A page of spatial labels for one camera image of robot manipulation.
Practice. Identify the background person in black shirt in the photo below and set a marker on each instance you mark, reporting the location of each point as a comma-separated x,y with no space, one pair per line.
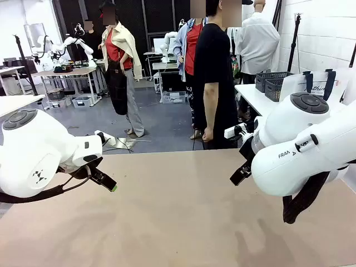
90,41

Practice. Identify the metal mannequin base plate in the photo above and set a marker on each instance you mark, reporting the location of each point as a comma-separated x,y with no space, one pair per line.
128,142

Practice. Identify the person's right hand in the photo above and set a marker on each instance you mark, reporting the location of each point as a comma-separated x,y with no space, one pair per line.
207,135

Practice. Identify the mannequin in cream jacket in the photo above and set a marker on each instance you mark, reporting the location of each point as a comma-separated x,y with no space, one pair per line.
119,41

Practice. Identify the clear storage box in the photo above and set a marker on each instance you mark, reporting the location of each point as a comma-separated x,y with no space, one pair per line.
83,101
57,103
173,97

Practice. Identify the white side table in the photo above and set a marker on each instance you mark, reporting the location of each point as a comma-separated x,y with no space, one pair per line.
250,97

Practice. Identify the black storage crate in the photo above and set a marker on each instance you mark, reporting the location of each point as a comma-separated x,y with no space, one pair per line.
55,94

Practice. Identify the white board panel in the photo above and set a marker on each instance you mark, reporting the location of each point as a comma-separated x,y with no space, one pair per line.
34,36

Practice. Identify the person in red shirt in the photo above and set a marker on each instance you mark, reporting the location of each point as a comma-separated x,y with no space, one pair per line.
192,41

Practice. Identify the green floral bag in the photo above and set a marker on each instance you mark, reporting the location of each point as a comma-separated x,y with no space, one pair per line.
235,66

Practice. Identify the person in black t-shirt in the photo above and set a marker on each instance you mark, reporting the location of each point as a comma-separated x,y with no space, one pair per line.
214,55

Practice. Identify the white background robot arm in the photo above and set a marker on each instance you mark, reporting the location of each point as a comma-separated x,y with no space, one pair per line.
167,44
78,44
44,46

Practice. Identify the person's right forearm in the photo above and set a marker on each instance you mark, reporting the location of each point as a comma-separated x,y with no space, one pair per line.
210,111

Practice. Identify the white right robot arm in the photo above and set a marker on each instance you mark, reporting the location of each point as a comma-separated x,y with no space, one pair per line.
292,167

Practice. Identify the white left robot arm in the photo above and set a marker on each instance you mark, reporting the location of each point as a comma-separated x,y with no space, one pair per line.
27,144

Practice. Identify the white computer tower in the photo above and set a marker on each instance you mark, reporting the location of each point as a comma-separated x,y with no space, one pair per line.
157,82

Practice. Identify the white table with leg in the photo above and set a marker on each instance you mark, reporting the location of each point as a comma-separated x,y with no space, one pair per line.
16,103

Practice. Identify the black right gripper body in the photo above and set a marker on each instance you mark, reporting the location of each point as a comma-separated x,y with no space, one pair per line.
247,151

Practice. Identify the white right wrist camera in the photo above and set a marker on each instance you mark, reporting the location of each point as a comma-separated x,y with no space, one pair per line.
231,133

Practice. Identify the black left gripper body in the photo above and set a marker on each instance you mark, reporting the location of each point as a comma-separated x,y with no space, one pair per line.
82,172

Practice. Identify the brown-top workshop table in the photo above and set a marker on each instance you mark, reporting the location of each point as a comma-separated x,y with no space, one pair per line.
64,72

